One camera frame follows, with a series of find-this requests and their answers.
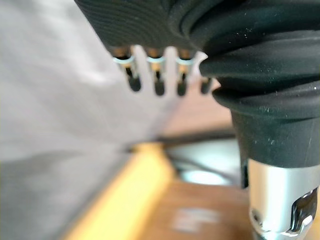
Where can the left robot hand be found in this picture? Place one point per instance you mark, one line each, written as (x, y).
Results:
(250, 50)

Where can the yellow shelf beam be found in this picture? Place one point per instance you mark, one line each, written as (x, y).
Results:
(130, 195)

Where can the white round object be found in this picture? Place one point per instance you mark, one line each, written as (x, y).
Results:
(202, 175)

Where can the brown cardboard box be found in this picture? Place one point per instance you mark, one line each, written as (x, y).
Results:
(215, 200)

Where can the white box label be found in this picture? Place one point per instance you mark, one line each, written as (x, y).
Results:
(196, 220)

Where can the silver robot leg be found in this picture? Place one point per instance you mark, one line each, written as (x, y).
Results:
(55, 120)

